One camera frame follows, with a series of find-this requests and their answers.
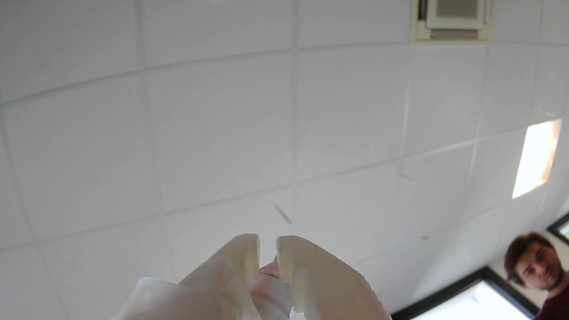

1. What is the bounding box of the ceiling air vent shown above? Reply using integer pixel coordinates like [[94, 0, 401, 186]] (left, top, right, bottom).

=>
[[412, 0, 493, 43]]

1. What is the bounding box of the small black framed window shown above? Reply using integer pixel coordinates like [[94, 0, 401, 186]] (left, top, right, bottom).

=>
[[546, 212, 569, 244]]

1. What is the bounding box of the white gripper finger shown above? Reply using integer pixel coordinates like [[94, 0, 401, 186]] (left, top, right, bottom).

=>
[[276, 235, 392, 320], [111, 234, 263, 320]]

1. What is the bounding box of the ceiling light panel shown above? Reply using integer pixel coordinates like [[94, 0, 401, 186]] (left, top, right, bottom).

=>
[[512, 119, 562, 200]]

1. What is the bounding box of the white red marker pen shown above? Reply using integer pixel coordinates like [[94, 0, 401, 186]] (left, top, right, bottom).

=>
[[249, 258, 295, 320]]

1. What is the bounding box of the man in maroon shirt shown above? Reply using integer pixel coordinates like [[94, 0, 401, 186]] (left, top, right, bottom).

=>
[[504, 232, 569, 320]]

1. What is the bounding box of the large black framed window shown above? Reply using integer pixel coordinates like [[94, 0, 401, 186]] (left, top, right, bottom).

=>
[[391, 266, 541, 320]]

